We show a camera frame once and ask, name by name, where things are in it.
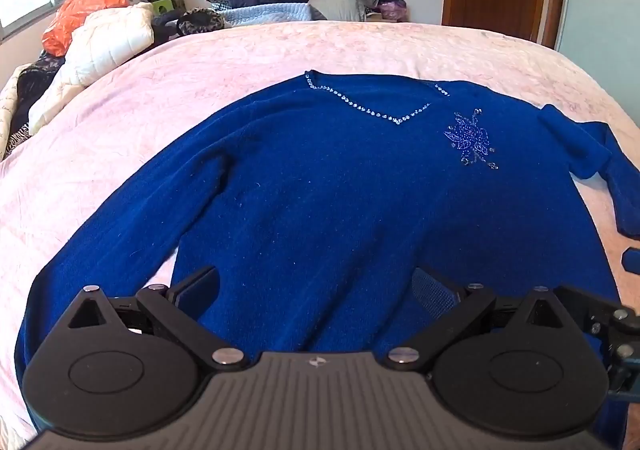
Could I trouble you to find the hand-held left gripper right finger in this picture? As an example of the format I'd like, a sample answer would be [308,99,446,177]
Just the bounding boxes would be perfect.
[385,267,568,371]

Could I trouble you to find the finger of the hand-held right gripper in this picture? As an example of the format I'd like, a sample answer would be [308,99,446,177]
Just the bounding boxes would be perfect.
[554,284,640,348]

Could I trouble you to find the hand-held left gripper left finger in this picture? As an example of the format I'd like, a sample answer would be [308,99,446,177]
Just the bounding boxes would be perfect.
[67,266,251,371]

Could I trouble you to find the blue beaded sweater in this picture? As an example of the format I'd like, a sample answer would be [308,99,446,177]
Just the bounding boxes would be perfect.
[14,70,640,450]

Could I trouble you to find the pink bed blanket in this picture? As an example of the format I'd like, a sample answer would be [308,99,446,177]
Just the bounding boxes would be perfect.
[0,20,640,450]

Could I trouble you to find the patterned dark cloth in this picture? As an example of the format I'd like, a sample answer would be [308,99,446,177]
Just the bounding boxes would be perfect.
[0,52,66,161]

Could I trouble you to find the white quilted jacket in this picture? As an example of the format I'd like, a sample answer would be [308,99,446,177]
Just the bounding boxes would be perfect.
[27,2,156,135]

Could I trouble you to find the light blue knitted blanket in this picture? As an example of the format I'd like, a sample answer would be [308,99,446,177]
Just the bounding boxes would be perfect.
[220,2,316,29]

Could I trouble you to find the green and black bag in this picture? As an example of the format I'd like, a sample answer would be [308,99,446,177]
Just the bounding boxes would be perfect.
[146,0,183,16]

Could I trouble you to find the purple bag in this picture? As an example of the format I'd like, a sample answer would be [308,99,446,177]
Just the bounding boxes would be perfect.
[377,0,408,23]

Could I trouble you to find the orange plastic bag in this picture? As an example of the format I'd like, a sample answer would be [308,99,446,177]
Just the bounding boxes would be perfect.
[41,0,131,58]

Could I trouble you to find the glass wardrobe sliding door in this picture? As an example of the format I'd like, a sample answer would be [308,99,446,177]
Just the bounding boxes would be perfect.
[552,0,640,125]

